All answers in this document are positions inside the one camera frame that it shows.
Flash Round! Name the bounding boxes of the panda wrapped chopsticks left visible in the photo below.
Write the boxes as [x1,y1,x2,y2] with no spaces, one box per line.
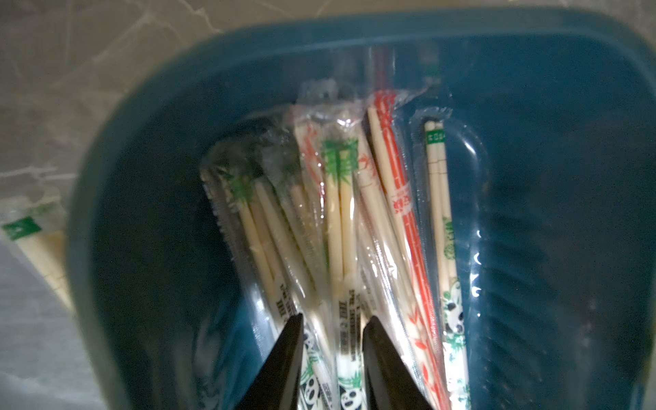
[200,134,338,409]

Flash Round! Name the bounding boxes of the green panda chopsticks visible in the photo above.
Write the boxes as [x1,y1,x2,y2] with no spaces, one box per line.
[1,196,76,315]

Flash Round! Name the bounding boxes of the green bamboo chopsticks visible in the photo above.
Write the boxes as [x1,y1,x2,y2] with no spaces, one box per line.
[292,79,367,409]

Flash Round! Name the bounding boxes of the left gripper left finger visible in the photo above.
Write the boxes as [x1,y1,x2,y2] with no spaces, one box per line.
[235,314,304,410]

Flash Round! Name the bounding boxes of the green label chopsticks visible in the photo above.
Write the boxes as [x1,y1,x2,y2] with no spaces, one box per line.
[409,106,473,409]

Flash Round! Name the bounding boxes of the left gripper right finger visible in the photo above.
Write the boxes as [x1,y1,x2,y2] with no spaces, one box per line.
[362,316,432,410]

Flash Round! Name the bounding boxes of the teal plastic storage box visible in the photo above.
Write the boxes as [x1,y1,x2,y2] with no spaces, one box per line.
[68,8,655,409]

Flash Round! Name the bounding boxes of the red leaf wrapped chopsticks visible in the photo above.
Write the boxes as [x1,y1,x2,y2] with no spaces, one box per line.
[294,104,450,409]

